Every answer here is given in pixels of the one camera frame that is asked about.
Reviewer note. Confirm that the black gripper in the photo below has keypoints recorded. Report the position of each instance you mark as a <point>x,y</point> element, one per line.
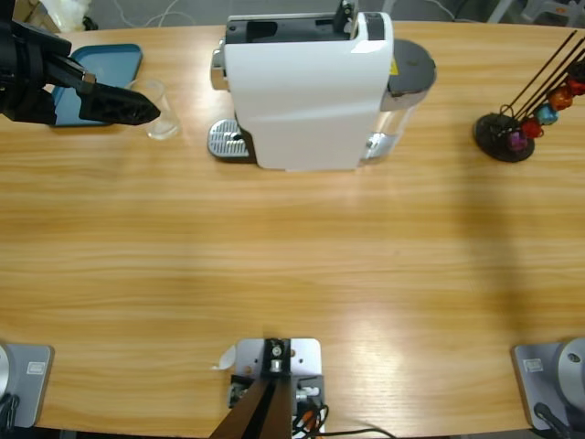
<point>23,87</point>

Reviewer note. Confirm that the clear drinking glass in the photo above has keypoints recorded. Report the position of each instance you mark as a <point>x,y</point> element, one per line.
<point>166,128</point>

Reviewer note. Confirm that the white capsule coffee machine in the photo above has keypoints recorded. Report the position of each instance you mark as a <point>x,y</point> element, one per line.
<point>311,100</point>

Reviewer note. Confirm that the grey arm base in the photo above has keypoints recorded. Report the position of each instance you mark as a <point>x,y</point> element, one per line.
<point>32,379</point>
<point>535,384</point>

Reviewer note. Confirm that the purple coffee capsule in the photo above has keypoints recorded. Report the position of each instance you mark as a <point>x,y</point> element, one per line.
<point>517,142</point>

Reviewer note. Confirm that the red coffee capsule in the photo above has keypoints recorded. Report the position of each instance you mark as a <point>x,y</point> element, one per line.
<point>531,128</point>
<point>578,80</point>

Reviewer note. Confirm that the blue coffee capsule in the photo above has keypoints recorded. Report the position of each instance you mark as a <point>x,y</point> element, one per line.
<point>546,115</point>

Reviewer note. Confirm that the orange coffee capsule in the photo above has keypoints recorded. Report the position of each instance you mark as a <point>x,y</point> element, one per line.
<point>561,99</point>

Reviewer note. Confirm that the teal plastic tray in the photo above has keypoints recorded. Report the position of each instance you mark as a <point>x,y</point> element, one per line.
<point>114,64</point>

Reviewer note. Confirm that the white plastic bag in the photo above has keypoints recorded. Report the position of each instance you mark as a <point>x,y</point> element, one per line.
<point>66,13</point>

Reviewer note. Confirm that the cardboard box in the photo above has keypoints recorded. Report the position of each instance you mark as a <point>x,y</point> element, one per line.
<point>32,11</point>

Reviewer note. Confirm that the black capsule holder with rods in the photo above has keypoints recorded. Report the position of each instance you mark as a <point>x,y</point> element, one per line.
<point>491,132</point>

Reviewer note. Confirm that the white plastic furniture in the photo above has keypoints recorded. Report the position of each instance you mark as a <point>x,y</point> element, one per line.
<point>535,9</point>

